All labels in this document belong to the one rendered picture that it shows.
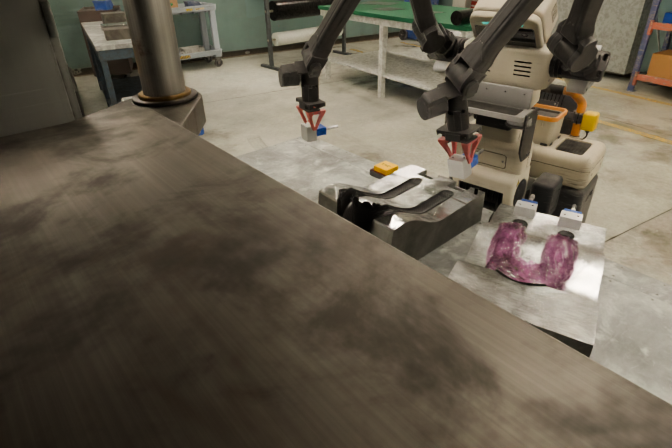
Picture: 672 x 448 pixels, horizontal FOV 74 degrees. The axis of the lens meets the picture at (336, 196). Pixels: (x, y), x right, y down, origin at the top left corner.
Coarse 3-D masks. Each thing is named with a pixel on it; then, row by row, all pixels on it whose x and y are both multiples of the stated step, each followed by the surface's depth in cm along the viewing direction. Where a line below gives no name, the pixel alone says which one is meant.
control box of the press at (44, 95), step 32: (0, 0) 57; (32, 0) 59; (0, 32) 58; (32, 32) 60; (0, 64) 59; (32, 64) 61; (64, 64) 64; (0, 96) 60; (32, 96) 62; (64, 96) 65; (0, 128) 61; (32, 128) 64
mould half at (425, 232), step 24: (408, 168) 137; (336, 192) 114; (408, 192) 124; (432, 192) 123; (456, 192) 122; (480, 192) 122; (384, 216) 103; (408, 216) 105; (432, 216) 113; (456, 216) 116; (480, 216) 125; (384, 240) 102; (408, 240) 104; (432, 240) 112
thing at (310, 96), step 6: (318, 84) 147; (306, 90) 145; (312, 90) 145; (318, 90) 147; (306, 96) 146; (312, 96) 146; (318, 96) 148; (306, 102) 147; (312, 102) 147; (318, 102) 147; (324, 102) 147; (312, 108) 145
